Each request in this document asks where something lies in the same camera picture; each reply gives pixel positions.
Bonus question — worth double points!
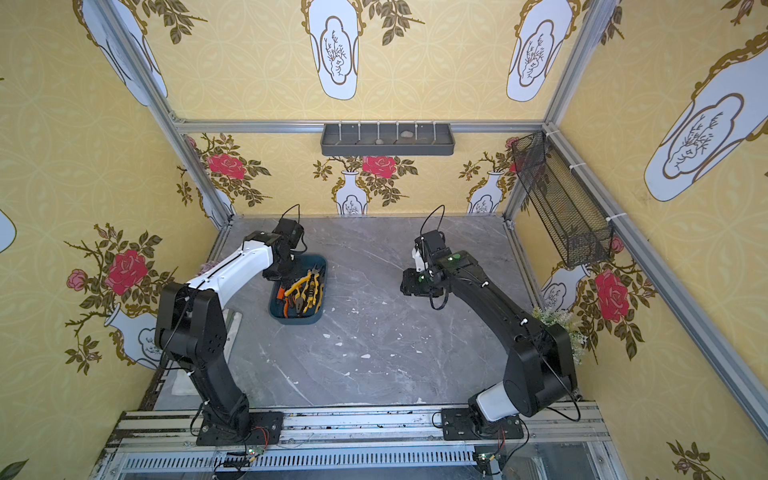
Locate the aluminium front rail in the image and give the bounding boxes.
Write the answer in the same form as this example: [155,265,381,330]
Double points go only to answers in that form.
[92,402,626,479]

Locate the black wire mesh basket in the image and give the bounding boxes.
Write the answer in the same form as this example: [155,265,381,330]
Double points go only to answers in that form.
[511,132,614,267]

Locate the orange grey pliers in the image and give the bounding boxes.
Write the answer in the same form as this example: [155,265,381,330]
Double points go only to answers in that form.
[277,274,309,318]

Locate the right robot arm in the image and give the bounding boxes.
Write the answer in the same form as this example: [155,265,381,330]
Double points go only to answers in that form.
[401,249,578,423]

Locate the pink flower pot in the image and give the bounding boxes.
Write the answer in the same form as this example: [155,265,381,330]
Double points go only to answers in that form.
[198,261,217,275]

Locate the green potted plant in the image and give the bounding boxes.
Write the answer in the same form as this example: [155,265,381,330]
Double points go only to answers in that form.
[533,307,587,365]

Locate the yellow black striped pliers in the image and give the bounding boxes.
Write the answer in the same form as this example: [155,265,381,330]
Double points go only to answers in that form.
[297,268,322,316]

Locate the grey wall shelf tray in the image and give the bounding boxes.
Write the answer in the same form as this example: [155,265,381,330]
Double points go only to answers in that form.
[320,121,456,157]

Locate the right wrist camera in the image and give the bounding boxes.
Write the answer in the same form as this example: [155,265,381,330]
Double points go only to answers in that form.
[412,230,451,272]

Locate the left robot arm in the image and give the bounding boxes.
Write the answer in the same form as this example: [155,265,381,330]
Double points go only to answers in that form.
[155,227,303,439]

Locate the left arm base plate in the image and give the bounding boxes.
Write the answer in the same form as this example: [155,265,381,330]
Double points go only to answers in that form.
[196,408,284,447]

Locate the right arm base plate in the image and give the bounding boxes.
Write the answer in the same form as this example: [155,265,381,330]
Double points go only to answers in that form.
[440,407,525,441]

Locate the teal plastic storage box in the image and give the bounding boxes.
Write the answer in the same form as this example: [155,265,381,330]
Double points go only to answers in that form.
[267,254,327,325]

